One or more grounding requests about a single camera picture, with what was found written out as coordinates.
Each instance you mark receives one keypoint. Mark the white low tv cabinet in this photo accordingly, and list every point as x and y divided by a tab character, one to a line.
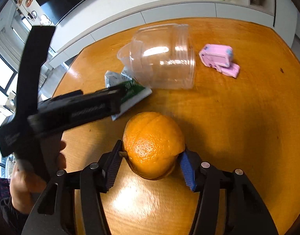
74	35

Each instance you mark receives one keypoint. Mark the orange fruit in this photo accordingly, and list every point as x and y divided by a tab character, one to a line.
153	142

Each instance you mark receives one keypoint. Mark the person left hand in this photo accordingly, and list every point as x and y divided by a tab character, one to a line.
24	184

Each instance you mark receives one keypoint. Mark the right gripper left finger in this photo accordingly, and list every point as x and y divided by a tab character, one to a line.
72	200

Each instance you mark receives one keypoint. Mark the green white milk carton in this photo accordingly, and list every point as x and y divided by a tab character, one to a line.
134	91

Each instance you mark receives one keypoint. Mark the large clear plastic jar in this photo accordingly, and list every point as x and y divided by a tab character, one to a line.
162	57

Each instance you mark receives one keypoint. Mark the small clear plastic cup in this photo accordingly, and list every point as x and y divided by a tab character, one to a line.
124	56

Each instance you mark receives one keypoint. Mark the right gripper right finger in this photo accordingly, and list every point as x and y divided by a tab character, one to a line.
246	212

